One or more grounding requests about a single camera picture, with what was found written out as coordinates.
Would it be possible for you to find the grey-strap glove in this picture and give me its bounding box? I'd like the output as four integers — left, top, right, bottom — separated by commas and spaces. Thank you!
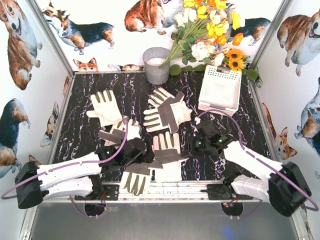
153, 131, 187, 183
98, 116, 141, 146
119, 159, 163, 196
143, 101, 193, 134

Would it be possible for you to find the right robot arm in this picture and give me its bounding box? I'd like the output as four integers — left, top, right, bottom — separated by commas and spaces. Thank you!
181, 118, 312, 217

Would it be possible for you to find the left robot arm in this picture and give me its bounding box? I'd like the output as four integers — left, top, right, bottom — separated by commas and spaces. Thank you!
14, 138, 154, 209

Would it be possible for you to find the white perforated storage basket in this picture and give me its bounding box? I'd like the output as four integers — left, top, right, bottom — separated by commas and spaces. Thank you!
198, 65, 242, 116

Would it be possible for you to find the far left white glove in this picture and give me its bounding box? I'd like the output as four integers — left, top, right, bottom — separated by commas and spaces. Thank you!
86, 90, 123, 127

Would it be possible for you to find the back centre glove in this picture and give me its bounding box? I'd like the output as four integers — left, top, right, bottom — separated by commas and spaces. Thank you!
148, 87, 185, 108

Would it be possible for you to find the grey metal bucket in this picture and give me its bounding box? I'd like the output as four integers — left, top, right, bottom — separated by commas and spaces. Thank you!
142, 47, 170, 85

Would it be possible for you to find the artificial flower bouquet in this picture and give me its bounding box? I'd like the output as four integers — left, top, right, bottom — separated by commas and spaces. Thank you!
160, 0, 259, 80

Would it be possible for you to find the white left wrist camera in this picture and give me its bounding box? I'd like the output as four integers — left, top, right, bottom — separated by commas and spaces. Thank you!
126, 124, 142, 141

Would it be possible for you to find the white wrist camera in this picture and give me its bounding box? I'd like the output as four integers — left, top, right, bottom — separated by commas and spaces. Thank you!
194, 116, 201, 125
126, 124, 142, 141

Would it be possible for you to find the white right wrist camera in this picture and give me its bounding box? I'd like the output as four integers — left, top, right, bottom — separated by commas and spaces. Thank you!
194, 116, 201, 125

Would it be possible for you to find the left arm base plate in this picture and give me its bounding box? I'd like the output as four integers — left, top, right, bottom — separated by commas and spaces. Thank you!
74, 184, 120, 201

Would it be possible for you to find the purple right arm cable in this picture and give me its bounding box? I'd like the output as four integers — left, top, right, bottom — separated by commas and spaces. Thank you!
197, 109, 320, 219

